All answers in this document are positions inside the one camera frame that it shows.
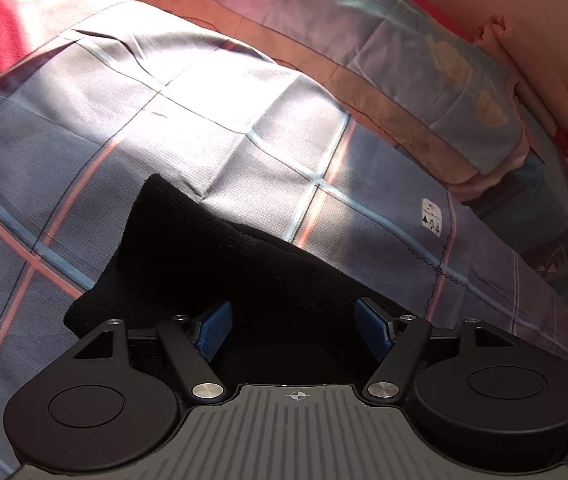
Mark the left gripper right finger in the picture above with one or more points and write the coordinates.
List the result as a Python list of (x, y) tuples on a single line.
[(397, 344)]

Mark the light blue patterned pillow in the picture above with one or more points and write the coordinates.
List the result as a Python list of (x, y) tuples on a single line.
[(400, 72)]

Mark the black knit pants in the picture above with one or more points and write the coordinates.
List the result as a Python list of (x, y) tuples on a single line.
[(293, 315)]

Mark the teal striped blanket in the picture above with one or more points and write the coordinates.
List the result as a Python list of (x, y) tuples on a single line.
[(528, 209)]

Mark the white care label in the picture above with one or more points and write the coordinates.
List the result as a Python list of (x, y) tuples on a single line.
[(431, 216)]

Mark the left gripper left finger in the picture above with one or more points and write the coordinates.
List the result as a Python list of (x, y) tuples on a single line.
[(191, 344)]

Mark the purple plaid bed sheet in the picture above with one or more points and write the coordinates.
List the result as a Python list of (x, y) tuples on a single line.
[(123, 91)]

